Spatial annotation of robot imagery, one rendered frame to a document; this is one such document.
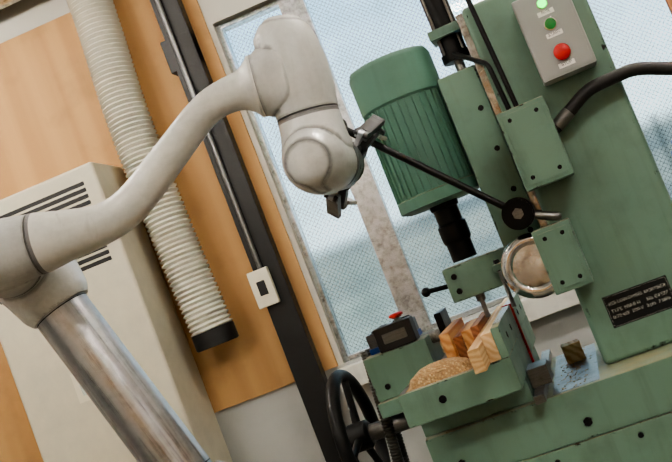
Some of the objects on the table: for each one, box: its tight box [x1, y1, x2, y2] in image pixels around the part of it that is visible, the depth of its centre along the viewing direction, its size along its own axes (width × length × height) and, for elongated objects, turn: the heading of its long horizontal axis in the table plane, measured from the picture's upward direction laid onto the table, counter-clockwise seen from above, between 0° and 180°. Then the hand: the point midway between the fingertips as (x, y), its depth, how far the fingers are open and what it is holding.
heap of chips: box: [405, 357, 473, 393], centre depth 172 cm, size 8×12×3 cm
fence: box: [490, 293, 526, 359], centre depth 193 cm, size 60×2×6 cm, turn 88°
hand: (363, 167), depth 185 cm, fingers open, 13 cm apart
